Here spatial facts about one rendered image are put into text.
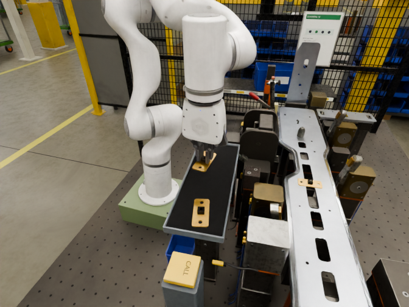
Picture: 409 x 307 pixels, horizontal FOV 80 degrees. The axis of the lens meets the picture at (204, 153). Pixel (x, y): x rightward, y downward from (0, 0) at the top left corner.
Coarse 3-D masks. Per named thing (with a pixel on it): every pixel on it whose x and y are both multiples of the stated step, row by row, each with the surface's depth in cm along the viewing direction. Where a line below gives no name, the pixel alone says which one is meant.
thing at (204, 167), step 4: (204, 152) 68; (204, 156) 65; (200, 160) 65; (204, 160) 64; (212, 160) 65; (196, 164) 64; (200, 164) 64; (204, 164) 64; (208, 164) 64; (192, 168) 63; (196, 168) 62; (200, 168) 62; (204, 168) 62
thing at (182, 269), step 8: (176, 256) 49; (184, 256) 49; (192, 256) 49; (168, 264) 48; (176, 264) 48; (184, 264) 48; (192, 264) 48; (168, 272) 47; (176, 272) 47; (184, 272) 47; (192, 272) 47; (168, 280) 46; (176, 280) 45; (184, 280) 45; (192, 280) 45
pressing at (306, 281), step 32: (288, 128) 123; (320, 128) 123; (320, 160) 101; (288, 192) 86; (320, 192) 86; (288, 224) 75; (288, 256) 66; (352, 256) 66; (320, 288) 60; (352, 288) 60
